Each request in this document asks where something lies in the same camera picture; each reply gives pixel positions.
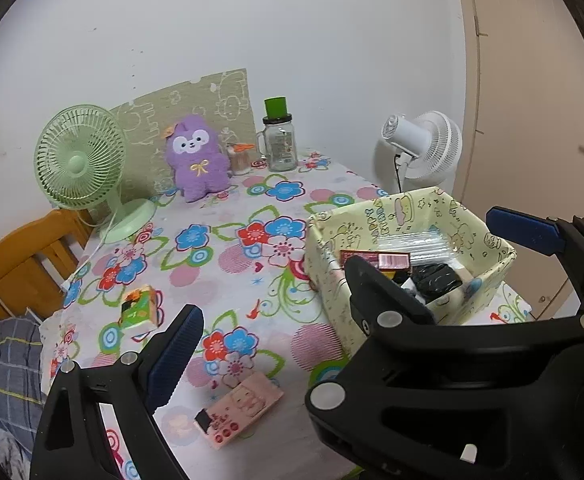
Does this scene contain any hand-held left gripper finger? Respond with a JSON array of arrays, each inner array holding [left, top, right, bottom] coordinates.
[[31, 304, 206, 480]]

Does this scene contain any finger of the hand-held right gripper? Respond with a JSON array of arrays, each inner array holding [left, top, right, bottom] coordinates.
[[306, 255, 584, 480], [486, 206, 584, 322]]

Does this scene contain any black plastic-wrapped bundle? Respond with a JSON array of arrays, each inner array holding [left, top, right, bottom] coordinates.
[[407, 261, 462, 306]]

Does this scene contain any clear bag of straws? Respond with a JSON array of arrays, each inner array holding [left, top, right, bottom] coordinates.
[[372, 227, 460, 263]]

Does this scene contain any red brown packet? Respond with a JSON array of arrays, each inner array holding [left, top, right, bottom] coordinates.
[[341, 249, 412, 274]]

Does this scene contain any yellow cartoon storage box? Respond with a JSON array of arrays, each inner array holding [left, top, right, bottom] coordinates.
[[303, 186, 518, 356]]

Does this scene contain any green orange small box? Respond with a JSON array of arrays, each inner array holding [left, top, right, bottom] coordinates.
[[118, 285, 164, 341]]

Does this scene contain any pink pig wipes packet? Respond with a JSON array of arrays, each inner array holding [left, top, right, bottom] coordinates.
[[194, 371, 284, 451]]

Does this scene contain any white desk fan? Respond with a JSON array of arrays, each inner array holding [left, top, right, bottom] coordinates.
[[376, 110, 464, 196]]

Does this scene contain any floral tablecloth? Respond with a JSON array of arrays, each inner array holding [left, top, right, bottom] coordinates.
[[39, 147, 533, 480]]

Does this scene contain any beige door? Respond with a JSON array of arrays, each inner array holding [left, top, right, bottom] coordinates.
[[453, 0, 584, 322]]

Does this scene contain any blue plaid blanket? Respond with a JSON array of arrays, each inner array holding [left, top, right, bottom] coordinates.
[[0, 307, 49, 480]]

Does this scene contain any wooden chair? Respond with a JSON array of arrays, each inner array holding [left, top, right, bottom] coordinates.
[[0, 208, 95, 320]]

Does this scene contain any purple plush toy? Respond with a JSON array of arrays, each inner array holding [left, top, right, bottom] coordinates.
[[164, 114, 232, 203]]

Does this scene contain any toothpick holder carrot lid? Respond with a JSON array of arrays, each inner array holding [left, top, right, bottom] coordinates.
[[226, 142, 256, 177]]

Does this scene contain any green desk fan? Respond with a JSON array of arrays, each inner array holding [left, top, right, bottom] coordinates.
[[35, 104, 156, 244]]

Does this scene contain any glass jar green lid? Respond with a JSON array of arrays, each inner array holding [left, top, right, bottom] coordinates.
[[256, 96, 299, 172]]

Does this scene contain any green patterned board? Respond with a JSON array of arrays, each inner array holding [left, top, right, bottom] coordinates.
[[109, 66, 256, 196]]

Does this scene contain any white fan cable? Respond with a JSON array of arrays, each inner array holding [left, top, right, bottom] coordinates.
[[61, 209, 119, 292]]

